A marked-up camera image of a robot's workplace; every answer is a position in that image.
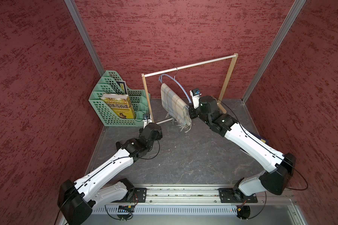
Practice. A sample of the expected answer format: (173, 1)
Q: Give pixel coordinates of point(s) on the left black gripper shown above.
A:
(159, 135)

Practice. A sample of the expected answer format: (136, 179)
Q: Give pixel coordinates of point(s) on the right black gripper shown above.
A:
(192, 109)

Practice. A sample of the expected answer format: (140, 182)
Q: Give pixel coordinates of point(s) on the plaid blue beige scarf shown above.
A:
(175, 107)

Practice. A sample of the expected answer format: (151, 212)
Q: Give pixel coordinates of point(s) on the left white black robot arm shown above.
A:
(77, 200)

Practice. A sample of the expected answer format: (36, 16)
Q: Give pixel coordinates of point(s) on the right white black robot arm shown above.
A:
(278, 168)

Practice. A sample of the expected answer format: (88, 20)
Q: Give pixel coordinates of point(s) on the black remote control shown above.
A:
(118, 146)

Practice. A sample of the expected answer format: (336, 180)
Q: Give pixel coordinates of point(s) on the dark book in organizer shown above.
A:
(123, 86)

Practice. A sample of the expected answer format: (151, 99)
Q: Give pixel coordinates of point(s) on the wooden clothes rack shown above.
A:
(208, 74)

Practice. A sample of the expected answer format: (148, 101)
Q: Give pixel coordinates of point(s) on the green plastic file organizer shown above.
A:
(107, 85)

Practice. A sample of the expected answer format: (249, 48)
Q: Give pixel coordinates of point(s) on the dark blue book yellow label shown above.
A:
(264, 140)

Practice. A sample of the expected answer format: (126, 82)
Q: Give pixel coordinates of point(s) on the right corner aluminium profile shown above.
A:
(280, 36)

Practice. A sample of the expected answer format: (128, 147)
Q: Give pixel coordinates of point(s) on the corner aluminium profile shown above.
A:
(74, 12)
(280, 36)

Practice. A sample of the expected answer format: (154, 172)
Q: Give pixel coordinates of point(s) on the left corner aluminium profile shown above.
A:
(74, 12)

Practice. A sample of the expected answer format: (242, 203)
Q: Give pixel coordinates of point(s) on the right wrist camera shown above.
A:
(195, 95)

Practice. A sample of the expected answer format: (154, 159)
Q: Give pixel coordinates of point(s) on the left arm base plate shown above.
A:
(135, 195)

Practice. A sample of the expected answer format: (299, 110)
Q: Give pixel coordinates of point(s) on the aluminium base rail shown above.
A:
(186, 194)

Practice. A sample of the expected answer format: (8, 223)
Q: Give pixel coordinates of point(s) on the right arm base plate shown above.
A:
(228, 195)

